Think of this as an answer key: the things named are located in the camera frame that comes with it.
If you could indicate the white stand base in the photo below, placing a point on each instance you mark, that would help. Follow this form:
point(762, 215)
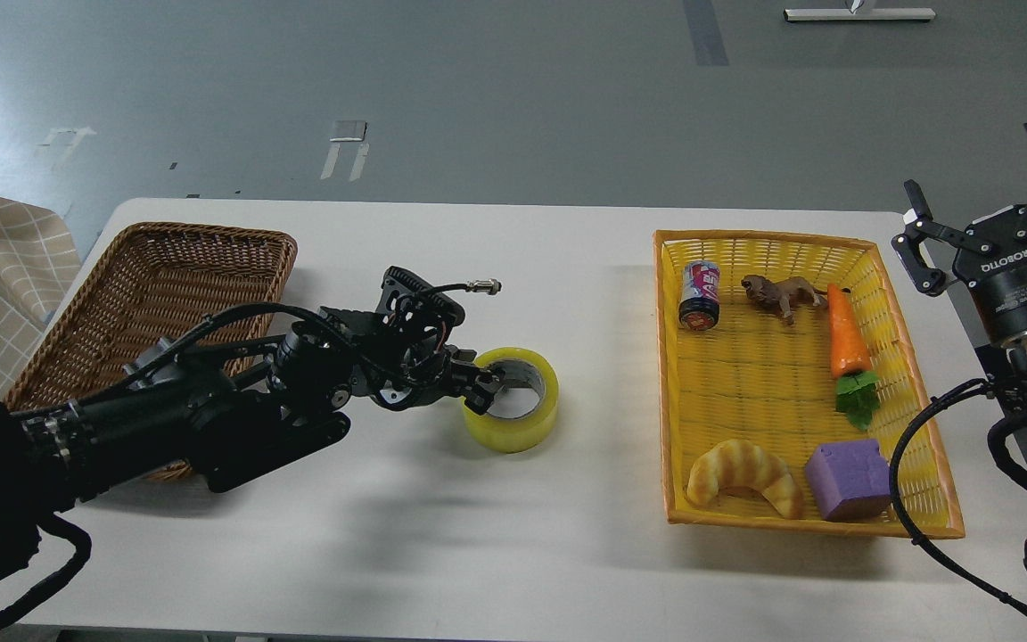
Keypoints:
point(859, 12)

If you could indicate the orange toy carrot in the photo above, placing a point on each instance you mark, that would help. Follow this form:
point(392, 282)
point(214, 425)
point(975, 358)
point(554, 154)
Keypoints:
point(856, 383)

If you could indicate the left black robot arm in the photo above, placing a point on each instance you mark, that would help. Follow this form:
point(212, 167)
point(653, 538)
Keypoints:
point(329, 356)

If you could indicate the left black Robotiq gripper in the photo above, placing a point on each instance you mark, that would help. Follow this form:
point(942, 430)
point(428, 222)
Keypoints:
point(443, 374)

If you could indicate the yellow plastic basket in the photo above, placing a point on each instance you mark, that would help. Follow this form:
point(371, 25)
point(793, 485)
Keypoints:
point(753, 378)

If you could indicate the brown toy lion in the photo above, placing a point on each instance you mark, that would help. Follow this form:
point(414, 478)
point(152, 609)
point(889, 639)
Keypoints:
point(782, 297)

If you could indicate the toy croissant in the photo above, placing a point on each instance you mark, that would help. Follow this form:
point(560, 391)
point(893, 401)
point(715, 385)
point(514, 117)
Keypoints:
point(738, 463)

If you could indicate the small drink can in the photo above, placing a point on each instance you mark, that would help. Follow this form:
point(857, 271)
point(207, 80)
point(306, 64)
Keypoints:
point(699, 308)

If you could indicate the yellow tape roll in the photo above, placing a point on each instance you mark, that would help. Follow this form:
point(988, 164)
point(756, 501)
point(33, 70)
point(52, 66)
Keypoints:
point(526, 404)

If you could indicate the brown wicker basket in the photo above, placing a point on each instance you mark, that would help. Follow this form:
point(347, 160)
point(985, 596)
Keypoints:
point(148, 294)

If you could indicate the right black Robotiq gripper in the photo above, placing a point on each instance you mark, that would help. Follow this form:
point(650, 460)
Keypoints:
point(1017, 276)

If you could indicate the purple foam block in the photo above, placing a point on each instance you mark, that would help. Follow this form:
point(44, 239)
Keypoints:
point(849, 480)

